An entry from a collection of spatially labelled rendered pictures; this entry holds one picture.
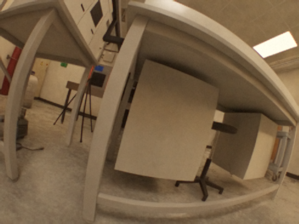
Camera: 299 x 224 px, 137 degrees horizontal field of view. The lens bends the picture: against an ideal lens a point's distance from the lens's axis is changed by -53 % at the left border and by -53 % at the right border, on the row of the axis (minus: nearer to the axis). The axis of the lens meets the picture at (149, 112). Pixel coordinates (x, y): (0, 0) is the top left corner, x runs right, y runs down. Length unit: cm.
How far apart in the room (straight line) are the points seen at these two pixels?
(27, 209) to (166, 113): 83
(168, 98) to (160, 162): 36
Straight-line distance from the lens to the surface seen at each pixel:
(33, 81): 277
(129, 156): 67
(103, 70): 210
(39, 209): 68
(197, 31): 52
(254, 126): 129
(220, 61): 57
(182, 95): 70
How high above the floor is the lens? 51
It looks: 2 degrees up
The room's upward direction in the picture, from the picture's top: 16 degrees clockwise
